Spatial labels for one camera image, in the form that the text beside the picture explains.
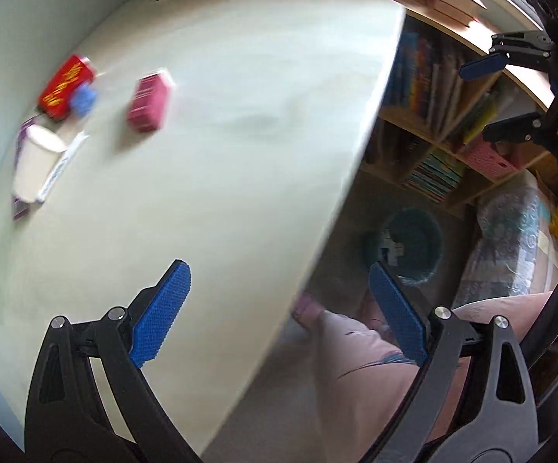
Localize grey cardboard trash piece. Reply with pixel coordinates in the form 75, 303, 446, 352
380, 230, 404, 267

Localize wooden bookshelf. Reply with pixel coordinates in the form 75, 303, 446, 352
362, 0, 552, 211

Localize left leg pink trousers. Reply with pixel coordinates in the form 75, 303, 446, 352
313, 311, 419, 462

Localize white round desk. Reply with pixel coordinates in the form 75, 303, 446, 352
0, 0, 405, 451

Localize right leg pink trousers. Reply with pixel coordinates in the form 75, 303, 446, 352
360, 289, 558, 377

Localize red yellow box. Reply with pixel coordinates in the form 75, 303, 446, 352
37, 54, 96, 121

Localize blue plastic bag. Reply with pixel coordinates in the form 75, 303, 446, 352
70, 83, 98, 118

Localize leg pink trousers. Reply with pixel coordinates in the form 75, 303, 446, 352
360, 289, 558, 377
313, 311, 419, 462

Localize left pink shoe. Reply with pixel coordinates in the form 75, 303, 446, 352
292, 293, 325, 329

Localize patterned bed mattress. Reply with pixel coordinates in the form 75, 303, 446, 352
453, 169, 558, 308

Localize magenta small box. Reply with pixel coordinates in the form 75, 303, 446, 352
126, 68, 176, 134

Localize pink plastic basket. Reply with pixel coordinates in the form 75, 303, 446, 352
458, 135, 517, 181

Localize purple toothbrush package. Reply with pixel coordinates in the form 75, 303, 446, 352
11, 116, 52, 221

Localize stack of teal books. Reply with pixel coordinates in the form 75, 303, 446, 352
404, 149, 465, 204

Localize teal trash bin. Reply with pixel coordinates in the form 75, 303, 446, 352
362, 207, 443, 286

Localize white paper cup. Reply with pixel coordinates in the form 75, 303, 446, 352
12, 123, 68, 203

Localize white toothpaste tube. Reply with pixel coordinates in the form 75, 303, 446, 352
35, 131, 88, 205

